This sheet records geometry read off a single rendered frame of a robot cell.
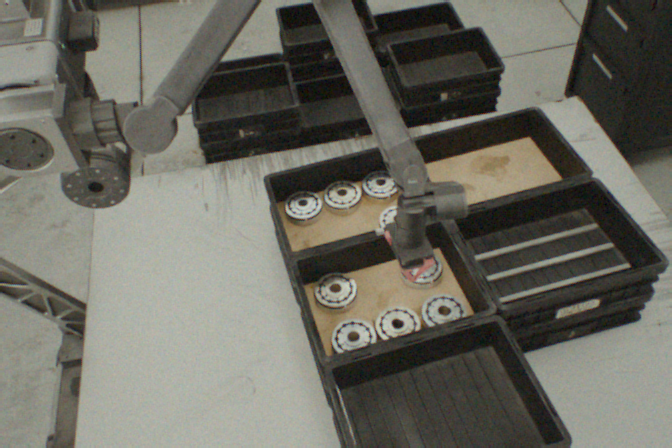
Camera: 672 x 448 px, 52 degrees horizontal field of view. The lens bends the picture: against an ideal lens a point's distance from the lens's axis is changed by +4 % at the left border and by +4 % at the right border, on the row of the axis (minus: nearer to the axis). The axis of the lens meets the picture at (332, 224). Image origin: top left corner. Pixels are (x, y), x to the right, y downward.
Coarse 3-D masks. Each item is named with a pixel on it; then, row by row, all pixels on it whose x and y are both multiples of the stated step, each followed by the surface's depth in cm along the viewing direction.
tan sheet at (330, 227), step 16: (320, 192) 186; (400, 192) 184; (368, 208) 181; (384, 208) 180; (288, 224) 179; (320, 224) 178; (336, 224) 178; (352, 224) 177; (368, 224) 177; (304, 240) 175; (320, 240) 174
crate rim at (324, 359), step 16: (432, 224) 162; (448, 224) 162; (368, 240) 160; (304, 256) 158; (464, 256) 155; (304, 288) 152; (480, 288) 149; (304, 304) 149; (464, 320) 144; (400, 336) 142; (320, 352) 141
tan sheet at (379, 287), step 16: (352, 272) 167; (368, 272) 166; (384, 272) 166; (448, 272) 165; (368, 288) 163; (384, 288) 163; (400, 288) 162; (432, 288) 162; (448, 288) 161; (368, 304) 160; (384, 304) 160; (400, 304) 159; (416, 304) 159; (464, 304) 158; (320, 320) 158; (336, 320) 158; (368, 320) 157; (320, 336) 155
